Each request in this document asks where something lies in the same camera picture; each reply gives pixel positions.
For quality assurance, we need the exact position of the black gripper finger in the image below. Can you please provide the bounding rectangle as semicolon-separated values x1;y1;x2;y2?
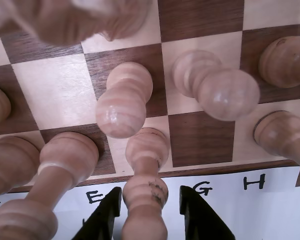
72;186;123;240
179;185;236;240

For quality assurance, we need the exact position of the light wooden bishop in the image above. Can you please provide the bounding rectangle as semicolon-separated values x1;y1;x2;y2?
121;127;170;240

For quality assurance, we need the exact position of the white paper letter strip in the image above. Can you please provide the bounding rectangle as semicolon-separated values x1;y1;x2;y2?
0;166;300;240

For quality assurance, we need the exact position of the light wooden king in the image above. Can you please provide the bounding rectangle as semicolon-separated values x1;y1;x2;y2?
0;131;100;240

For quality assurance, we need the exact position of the wooden chessboard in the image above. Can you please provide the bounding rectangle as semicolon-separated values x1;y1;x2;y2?
0;0;300;187

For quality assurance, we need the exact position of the light wooden queen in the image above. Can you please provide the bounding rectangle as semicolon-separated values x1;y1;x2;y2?
0;136;42;198

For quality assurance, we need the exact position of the light wooden rook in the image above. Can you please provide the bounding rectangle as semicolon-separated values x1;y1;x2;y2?
253;110;300;175

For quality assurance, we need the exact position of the light wooden knight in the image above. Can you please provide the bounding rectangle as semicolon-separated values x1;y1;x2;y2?
0;0;152;47

